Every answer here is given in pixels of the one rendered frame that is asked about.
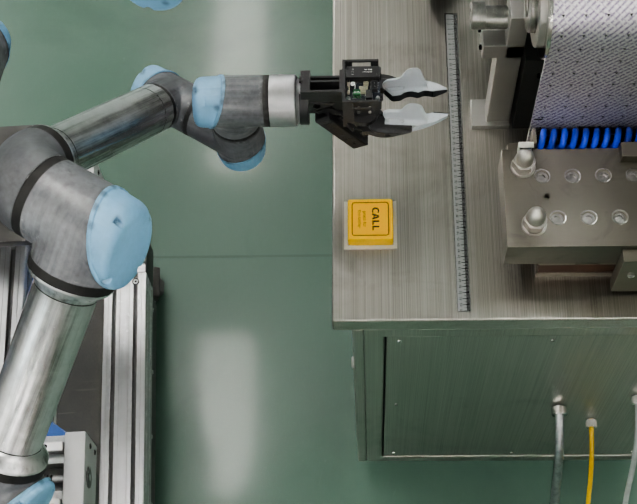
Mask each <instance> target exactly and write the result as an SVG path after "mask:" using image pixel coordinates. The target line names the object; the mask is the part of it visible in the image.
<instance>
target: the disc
mask: <svg viewBox="0 0 637 504"><path fill-rule="evenodd" d="M553 10H554V0H548V19H547V30H546V37H545V42H544V45H543V47H542V48H537V50H538V55H539V57H540V59H541V60H545V59H546V58H547V56H548V54H549V50H550V45H551V38H552V28H553Z"/></svg>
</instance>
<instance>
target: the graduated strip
mask: <svg viewBox="0 0 637 504"><path fill-rule="evenodd" d="M444 19H445V42H446V66H447V90H448V113H449V137H450V161H451V184H452V208H453V231H454V255H455V279H456V302H457V312H472V311H471V290H470V269H469V248H468V227H467V206H466V185H465V164H464V143H463V122H462V101H461V80H460V59H459V38H458V17H457V13H444Z"/></svg>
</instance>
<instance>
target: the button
mask: <svg viewBox="0 0 637 504"><path fill-rule="evenodd" d="M348 245H393V201H392V199H364V200H348Z"/></svg>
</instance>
